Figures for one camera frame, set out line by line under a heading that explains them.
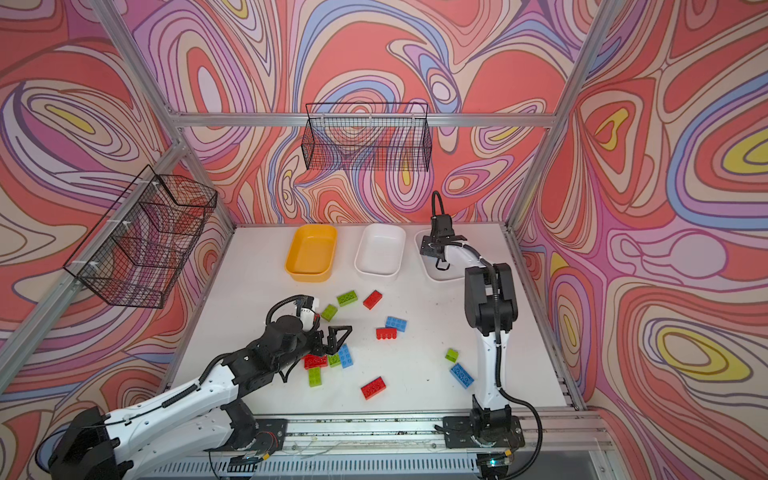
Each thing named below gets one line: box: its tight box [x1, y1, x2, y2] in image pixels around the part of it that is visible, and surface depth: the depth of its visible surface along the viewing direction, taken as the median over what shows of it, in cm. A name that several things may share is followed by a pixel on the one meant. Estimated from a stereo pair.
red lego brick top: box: [363, 289, 383, 310], surface depth 100 cm
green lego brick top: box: [336, 290, 359, 307], surface depth 98 cm
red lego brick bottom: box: [361, 376, 387, 400], surface depth 82 cm
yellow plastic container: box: [285, 224, 338, 282], surface depth 111 cm
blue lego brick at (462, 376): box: [449, 362, 475, 389], surface depth 83 cm
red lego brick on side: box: [376, 328, 397, 340], surface depth 91 cm
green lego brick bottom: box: [308, 367, 322, 387], surface depth 83 cm
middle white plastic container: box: [354, 223, 406, 277], surface depth 113 cm
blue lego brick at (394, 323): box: [385, 316, 408, 332], surface depth 93 cm
